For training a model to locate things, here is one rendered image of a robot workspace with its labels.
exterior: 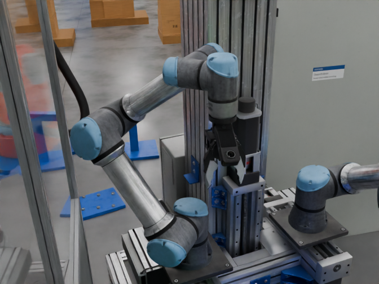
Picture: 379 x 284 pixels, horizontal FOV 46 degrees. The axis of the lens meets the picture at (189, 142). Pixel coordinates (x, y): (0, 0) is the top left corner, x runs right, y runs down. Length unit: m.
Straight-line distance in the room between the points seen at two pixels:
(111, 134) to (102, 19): 8.57
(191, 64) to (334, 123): 1.91
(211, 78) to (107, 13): 8.87
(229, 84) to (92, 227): 2.62
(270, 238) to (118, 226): 1.84
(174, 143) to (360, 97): 1.38
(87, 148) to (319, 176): 0.85
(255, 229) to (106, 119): 0.76
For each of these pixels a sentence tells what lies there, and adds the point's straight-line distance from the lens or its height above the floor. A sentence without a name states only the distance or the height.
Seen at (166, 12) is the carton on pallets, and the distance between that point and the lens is 8.25.
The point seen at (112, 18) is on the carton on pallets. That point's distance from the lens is 9.87.
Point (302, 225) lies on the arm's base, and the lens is 1.79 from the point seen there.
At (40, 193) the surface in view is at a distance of 1.07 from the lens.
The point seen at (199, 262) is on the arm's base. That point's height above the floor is 1.07.
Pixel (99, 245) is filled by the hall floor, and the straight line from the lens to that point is 3.38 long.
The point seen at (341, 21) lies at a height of 1.58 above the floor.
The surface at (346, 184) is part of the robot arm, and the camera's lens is 1.74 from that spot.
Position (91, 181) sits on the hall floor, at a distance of 4.12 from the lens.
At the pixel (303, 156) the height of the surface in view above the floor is 0.73.
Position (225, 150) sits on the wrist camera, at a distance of 1.10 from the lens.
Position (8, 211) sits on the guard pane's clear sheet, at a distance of 0.80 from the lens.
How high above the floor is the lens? 2.15
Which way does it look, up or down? 28 degrees down
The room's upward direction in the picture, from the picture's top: 1 degrees counter-clockwise
